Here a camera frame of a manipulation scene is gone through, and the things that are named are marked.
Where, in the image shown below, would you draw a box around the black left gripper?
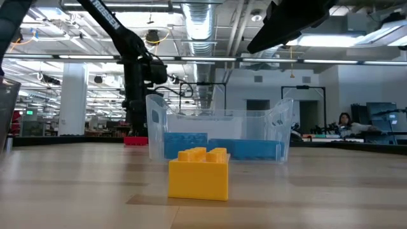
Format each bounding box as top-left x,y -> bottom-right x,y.
122,59 -> 150,138

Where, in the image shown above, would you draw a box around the red toy block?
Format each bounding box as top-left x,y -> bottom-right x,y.
123,136 -> 149,146

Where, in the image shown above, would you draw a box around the long blue toy block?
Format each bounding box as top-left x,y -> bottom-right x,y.
208,138 -> 286,161

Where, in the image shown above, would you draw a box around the bright ceiling panel light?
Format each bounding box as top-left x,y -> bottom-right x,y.
286,33 -> 366,48

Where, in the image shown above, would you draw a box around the white plastic bin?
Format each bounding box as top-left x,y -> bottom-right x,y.
165,113 -> 244,135

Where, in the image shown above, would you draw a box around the white square column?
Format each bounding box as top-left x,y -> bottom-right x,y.
58,62 -> 89,137

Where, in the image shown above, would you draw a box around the yellow square toy block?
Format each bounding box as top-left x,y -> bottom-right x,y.
167,146 -> 230,202

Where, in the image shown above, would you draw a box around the clear plastic bin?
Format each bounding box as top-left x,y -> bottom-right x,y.
146,94 -> 294,163

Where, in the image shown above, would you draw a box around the long LED light bar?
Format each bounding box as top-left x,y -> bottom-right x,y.
0,53 -> 407,67

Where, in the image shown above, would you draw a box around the black background robot arms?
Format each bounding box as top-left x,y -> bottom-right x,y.
310,123 -> 340,136

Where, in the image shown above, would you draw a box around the person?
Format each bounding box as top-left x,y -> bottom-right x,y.
336,112 -> 375,138
9,110 -> 22,136

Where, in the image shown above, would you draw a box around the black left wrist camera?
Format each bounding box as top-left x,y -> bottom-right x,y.
148,60 -> 169,85

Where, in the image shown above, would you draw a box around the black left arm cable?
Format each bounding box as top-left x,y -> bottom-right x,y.
154,74 -> 195,99

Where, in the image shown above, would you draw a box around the black rectangular frame stand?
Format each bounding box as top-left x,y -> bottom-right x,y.
280,85 -> 328,134

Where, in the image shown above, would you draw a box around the black ceiling camera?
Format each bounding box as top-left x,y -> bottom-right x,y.
145,29 -> 161,46
11,27 -> 24,44

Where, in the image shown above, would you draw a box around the round silver ceiling duct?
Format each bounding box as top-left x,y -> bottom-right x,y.
181,0 -> 217,111

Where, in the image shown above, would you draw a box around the dark wall monitor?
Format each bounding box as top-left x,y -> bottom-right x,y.
365,101 -> 398,132

